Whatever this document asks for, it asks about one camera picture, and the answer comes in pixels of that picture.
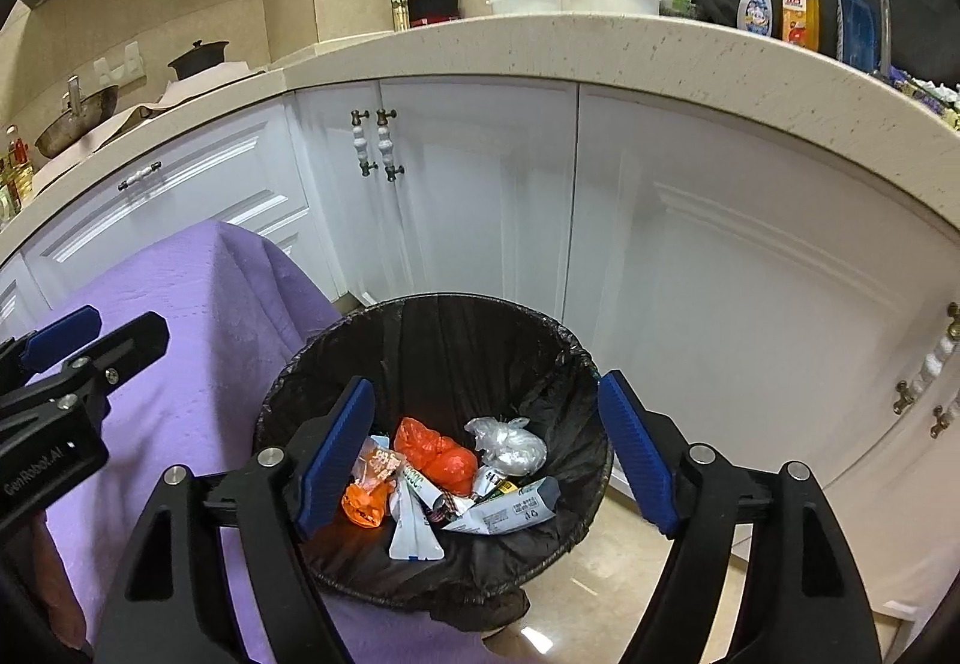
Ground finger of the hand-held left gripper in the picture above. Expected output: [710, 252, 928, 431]
[0, 305, 103, 380]
[34, 311, 170, 421]

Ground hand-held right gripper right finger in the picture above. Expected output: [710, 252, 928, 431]
[598, 370, 882, 664]

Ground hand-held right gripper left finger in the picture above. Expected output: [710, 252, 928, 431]
[97, 376, 376, 664]

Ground clear wrapper with orange print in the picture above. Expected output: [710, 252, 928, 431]
[358, 435, 406, 485]

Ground small orange bag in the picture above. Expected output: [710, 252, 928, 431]
[341, 480, 395, 528]

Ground long white sachet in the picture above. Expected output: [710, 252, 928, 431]
[388, 480, 440, 564]

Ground red-orange plastic bag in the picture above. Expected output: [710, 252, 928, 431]
[394, 418, 479, 494]

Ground clear plastic bag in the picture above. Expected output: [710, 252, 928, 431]
[463, 415, 548, 477]

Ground white pouch with black text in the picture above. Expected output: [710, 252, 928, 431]
[442, 476, 562, 534]

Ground trash bin with black bag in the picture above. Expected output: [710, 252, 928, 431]
[251, 292, 616, 639]

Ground person's left hand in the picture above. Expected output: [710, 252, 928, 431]
[22, 510, 87, 654]

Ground purple tablecloth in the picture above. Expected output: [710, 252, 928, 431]
[0, 220, 496, 664]

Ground yellow cooking oil bottle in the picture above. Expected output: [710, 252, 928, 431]
[4, 125, 35, 200]

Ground white kitchen cabinets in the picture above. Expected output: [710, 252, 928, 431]
[0, 74, 960, 635]

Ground steel frying pan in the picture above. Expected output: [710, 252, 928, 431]
[34, 77, 121, 160]

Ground black pot with lid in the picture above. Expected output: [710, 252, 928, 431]
[166, 40, 230, 81]

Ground beige kitchen countertop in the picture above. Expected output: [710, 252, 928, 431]
[0, 7, 960, 252]

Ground red and black box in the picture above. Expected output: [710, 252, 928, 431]
[409, 0, 461, 27]

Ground orange dish soap bottle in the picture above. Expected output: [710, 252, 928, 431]
[780, 0, 820, 51]

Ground blue liquid bottle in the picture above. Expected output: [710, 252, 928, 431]
[838, 0, 880, 72]

